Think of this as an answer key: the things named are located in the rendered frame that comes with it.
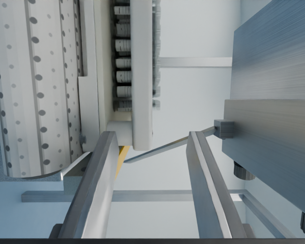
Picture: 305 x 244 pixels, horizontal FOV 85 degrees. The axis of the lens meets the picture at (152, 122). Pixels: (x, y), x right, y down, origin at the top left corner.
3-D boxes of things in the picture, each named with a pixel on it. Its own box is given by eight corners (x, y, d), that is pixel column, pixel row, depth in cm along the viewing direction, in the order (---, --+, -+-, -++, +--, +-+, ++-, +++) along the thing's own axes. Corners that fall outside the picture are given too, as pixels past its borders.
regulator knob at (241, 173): (239, 181, 26) (266, 181, 26) (240, 166, 26) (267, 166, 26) (229, 172, 30) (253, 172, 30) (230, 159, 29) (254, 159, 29)
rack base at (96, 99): (120, 12, 37) (130, 12, 37) (123, 120, 41) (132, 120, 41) (63, -147, 13) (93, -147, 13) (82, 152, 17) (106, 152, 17)
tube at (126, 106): (99, 100, 21) (160, 99, 21) (100, 111, 21) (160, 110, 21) (96, 100, 20) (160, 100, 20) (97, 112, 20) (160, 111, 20)
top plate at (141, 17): (142, 12, 37) (151, 12, 37) (143, 120, 41) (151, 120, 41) (126, -147, 13) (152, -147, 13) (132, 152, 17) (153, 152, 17)
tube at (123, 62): (98, 57, 20) (160, 57, 20) (98, 68, 20) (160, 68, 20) (94, 54, 19) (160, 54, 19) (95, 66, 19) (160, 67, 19)
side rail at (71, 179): (63, 196, 13) (105, 195, 13) (61, 175, 12) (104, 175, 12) (143, 107, 144) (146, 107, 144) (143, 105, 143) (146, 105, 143)
